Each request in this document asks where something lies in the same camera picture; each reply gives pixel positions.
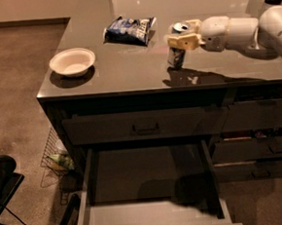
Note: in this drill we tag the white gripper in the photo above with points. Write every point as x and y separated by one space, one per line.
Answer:
215 31

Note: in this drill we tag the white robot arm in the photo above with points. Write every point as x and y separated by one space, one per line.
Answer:
259 38

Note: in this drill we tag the closed top left drawer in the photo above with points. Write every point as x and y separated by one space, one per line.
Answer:
101 129

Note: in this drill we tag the grey counter cabinet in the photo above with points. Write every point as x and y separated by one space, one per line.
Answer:
128 78

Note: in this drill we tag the top right drawer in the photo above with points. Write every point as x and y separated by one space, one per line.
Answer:
251 115

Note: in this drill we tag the middle right drawer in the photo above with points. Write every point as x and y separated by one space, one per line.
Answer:
235 151

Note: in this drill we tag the open grey middle drawer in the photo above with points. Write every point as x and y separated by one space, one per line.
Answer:
165 185

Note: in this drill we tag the blue chip bag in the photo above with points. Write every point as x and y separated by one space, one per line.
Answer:
129 31

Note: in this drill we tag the white paper bowl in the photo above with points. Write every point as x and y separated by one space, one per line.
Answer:
72 62

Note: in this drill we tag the green bag in basket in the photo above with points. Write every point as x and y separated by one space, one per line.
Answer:
61 162

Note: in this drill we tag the black top drawer handle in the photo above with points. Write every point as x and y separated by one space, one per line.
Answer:
146 130

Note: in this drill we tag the wire basket on floor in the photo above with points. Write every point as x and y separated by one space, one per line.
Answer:
52 170

